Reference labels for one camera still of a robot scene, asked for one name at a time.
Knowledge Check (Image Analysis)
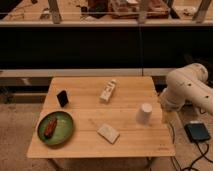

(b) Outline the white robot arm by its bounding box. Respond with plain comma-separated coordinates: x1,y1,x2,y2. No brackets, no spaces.
159,63,213,116

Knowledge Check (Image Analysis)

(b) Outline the black standing eraser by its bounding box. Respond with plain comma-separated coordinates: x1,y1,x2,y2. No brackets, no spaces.
57,90,69,107

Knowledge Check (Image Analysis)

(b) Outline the light wooden folding table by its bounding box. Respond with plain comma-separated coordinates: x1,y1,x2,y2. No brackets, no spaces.
27,76,175,158

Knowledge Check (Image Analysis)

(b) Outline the beige sponge block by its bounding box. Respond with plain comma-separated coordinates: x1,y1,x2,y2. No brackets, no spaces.
98,124,120,144

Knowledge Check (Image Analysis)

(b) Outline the white paper cup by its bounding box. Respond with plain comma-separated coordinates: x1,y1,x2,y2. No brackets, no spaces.
136,103,152,125

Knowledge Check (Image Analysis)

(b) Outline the green round plate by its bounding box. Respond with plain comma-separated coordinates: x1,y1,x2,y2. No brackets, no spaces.
37,111,74,146

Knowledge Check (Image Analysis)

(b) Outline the brown sausage on plate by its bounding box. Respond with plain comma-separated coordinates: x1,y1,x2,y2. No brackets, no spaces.
44,119,57,138

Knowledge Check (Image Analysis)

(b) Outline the wooden tray on shelf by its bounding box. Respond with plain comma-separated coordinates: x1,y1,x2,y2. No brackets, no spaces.
108,0,170,18

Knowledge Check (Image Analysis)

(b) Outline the black foot pedal box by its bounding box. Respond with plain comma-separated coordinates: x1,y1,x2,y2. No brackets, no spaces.
184,123,211,143

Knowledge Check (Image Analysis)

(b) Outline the black cable on floor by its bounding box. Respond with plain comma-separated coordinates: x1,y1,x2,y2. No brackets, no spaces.
169,122,213,171

